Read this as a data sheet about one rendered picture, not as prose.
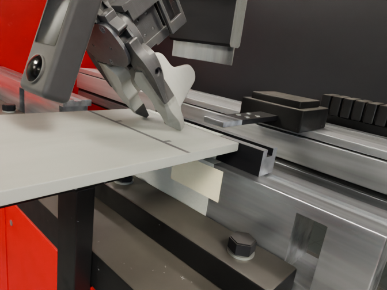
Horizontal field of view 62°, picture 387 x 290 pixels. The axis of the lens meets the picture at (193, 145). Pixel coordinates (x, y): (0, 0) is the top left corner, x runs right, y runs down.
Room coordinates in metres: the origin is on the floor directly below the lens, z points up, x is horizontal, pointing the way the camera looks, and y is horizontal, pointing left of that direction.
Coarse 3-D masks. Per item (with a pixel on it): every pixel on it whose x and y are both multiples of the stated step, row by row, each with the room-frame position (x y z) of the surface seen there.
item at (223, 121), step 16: (256, 96) 0.58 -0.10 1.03; (272, 96) 0.56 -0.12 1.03; (288, 96) 0.58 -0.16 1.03; (240, 112) 0.58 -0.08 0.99; (256, 112) 0.54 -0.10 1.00; (272, 112) 0.54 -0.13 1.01; (288, 112) 0.52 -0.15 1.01; (304, 112) 0.51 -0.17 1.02; (320, 112) 0.56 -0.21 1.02; (288, 128) 0.52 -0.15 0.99; (304, 128) 0.52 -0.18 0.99
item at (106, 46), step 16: (112, 0) 0.31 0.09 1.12; (128, 0) 0.30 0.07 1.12; (144, 0) 0.31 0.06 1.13; (160, 0) 0.32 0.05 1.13; (176, 0) 0.34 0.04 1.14; (112, 16) 0.29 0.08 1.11; (128, 16) 0.30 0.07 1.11; (144, 16) 0.32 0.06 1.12; (160, 16) 0.34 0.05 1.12; (176, 16) 0.34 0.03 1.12; (96, 32) 0.31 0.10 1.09; (112, 32) 0.29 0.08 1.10; (128, 32) 0.30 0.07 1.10; (144, 32) 0.32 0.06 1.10; (160, 32) 0.34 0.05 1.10; (96, 48) 0.33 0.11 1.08; (112, 48) 0.31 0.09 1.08; (112, 64) 0.33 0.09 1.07; (128, 64) 0.32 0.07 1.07
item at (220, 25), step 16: (192, 0) 0.42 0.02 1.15; (208, 0) 0.40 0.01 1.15; (224, 0) 0.39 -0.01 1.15; (240, 0) 0.38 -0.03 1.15; (192, 16) 0.42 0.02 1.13; (208, 16) 0.40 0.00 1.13; (224, 16) 0.38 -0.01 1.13; (240, 16) 0.38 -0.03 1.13; (176, 32) 0.43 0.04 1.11; (192, 32) 0.41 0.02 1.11; (208, 32) 0.40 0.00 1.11; (224, 32) 0.38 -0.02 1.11; (240, 32) 0.39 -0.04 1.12; (176, 48) 0.44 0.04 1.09; (192, 48) 0.42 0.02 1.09; (208, 48) 0.41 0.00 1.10; (224, 48) 0.39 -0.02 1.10
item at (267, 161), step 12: (192, 120) 0.43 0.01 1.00; (228, 132) 0.38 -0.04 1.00; (240, 144) 0.34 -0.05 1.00; (252, 144) 0.34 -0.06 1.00; (264, 144) 0.35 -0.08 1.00; (228, 156) 0.35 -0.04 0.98; (240, 156) 0.34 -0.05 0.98; (252, 156) 0.33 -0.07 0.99; (264, 156) 0.33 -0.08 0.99; (240, 168) 0.34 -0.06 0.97; (252, 168) 0.33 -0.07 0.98; (264, 168) 0.33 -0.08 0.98
